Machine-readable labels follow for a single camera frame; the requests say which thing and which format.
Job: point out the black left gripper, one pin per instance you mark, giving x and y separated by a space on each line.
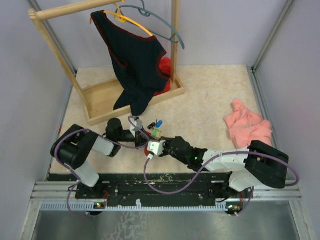
140 139

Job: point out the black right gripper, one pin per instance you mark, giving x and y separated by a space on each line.
168 140

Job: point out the red-handled metal key organizer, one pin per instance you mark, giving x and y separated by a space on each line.
152 139

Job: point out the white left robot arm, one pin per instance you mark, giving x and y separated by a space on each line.
72 149

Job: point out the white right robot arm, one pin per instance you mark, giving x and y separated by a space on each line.
246 169

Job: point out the key with black tag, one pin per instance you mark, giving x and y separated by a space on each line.
152 126

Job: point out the key with blue tag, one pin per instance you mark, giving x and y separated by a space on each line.
158 123

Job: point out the pink cloth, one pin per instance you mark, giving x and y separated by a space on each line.
245 126

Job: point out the red cloth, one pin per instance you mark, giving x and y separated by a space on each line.
165 68

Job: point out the dark navy vest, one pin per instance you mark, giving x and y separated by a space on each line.
136 63

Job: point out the grey-blue plastic hanger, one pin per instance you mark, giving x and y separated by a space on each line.
150 20

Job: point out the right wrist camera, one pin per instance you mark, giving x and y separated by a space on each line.
155 148

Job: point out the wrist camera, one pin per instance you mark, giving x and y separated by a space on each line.
136 124
155 148

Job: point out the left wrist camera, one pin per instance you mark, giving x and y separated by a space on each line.
136 124

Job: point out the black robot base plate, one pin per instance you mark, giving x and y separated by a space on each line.
161 190

